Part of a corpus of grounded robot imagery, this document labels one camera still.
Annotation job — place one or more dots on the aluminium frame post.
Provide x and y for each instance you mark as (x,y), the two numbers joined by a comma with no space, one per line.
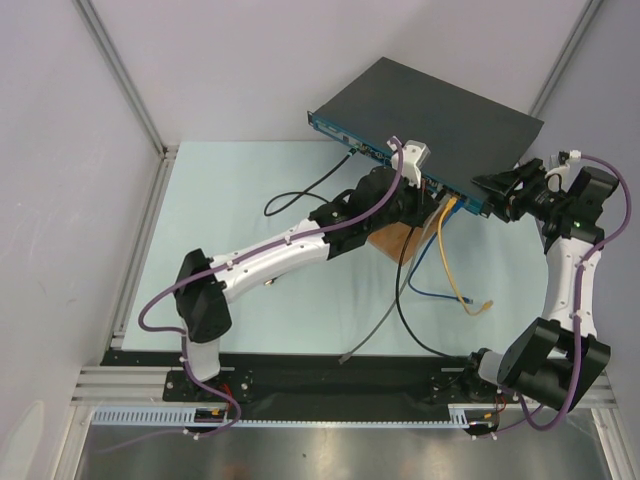
(164,155)
(569,49)

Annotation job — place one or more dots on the right aluminium frame post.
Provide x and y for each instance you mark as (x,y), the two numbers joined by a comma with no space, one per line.
(569,49)

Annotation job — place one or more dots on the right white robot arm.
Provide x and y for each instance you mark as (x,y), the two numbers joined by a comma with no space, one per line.
(558,357)

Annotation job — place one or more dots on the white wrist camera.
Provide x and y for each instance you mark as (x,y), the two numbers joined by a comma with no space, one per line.
(561,163)
(408,159)

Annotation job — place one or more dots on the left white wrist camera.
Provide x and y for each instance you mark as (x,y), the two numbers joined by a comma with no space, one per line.
(408,159)

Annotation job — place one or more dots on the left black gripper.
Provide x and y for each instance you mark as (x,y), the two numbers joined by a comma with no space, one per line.
(422,205)

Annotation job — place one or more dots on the wooden board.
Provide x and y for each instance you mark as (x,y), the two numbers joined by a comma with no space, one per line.
(390,240)

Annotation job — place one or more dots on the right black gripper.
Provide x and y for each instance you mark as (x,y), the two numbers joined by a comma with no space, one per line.
(516,192)

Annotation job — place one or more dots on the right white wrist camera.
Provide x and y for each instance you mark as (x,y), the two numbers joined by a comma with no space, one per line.
(561,163)

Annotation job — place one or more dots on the dark network switch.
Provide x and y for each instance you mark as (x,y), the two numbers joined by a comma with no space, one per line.
(467,135)

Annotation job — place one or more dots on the aluminium frame rail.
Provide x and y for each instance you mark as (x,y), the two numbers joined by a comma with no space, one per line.
(122,429)

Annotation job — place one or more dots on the left aluminium frame post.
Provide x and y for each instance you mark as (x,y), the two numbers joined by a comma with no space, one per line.
(164,155)

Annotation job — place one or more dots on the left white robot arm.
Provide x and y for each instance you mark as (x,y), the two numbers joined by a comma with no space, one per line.
(380,199)

